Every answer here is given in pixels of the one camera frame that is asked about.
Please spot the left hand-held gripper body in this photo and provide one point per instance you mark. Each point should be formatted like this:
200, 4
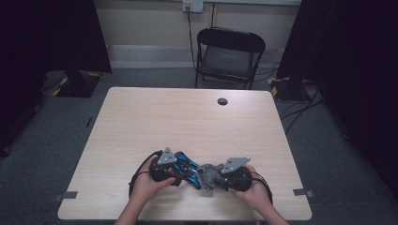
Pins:
164, 172

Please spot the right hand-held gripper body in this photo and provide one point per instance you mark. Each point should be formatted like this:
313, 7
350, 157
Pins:
237, 179

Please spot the grey cloth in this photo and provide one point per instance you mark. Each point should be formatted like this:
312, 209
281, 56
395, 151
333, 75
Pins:
209, 176

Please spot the blue and black toy car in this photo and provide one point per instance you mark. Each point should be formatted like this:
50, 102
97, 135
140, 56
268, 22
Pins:
187, 167

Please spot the person's right hand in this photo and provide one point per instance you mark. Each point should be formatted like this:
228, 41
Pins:
256, 193

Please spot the person's left hand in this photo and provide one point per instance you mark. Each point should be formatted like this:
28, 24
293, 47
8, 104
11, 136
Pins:
144, 184

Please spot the grey tape strip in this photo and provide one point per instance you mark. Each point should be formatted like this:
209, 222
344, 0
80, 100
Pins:
67, 195
303, 192

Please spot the black stand base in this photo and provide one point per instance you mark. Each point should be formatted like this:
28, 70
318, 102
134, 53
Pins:
79, 86
289, 90

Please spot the black folding chair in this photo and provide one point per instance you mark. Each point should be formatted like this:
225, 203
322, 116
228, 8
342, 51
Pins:
230, 59

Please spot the dark curtain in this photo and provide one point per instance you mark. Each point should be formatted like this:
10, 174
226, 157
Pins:
350, 62
47, 37

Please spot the white wall socket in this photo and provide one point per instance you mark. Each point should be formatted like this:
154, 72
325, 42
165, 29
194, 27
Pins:
193, 5

